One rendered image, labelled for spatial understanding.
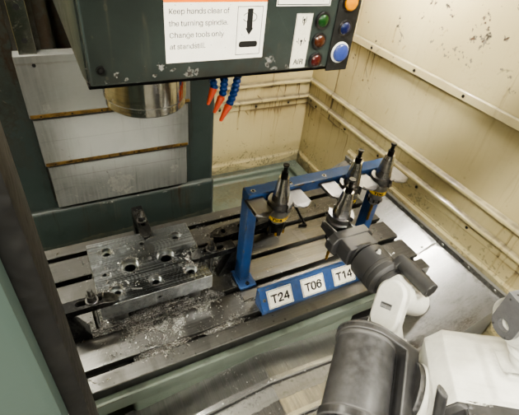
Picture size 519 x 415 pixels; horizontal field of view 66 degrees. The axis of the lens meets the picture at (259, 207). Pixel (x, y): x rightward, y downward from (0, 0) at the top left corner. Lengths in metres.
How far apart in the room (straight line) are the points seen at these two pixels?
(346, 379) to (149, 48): 0.53
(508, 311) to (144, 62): 0.57
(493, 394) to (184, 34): 0.62
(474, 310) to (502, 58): 0.78
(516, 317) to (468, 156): 0.97
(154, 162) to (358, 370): 1.08
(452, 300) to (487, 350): 0.86
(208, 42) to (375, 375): 0.53
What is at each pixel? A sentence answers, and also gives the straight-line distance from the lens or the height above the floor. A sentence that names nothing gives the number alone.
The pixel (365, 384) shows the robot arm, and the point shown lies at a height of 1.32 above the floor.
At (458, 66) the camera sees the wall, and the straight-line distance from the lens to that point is 1.49.
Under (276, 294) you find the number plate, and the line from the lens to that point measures 1.14.
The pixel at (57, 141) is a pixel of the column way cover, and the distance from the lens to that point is 1.38.
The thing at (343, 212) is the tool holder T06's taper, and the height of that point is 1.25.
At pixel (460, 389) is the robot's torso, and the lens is 0.62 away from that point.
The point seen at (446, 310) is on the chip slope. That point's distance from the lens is 1.52.
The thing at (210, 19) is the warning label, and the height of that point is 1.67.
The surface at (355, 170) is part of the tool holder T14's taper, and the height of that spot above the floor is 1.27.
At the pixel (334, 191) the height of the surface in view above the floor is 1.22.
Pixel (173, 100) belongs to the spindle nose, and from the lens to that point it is 0.81.
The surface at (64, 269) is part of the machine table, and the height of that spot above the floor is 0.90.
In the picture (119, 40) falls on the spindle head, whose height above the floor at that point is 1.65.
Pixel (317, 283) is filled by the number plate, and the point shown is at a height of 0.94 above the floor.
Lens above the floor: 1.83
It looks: 39 degrees down
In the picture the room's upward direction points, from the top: 7 degrees clockwise
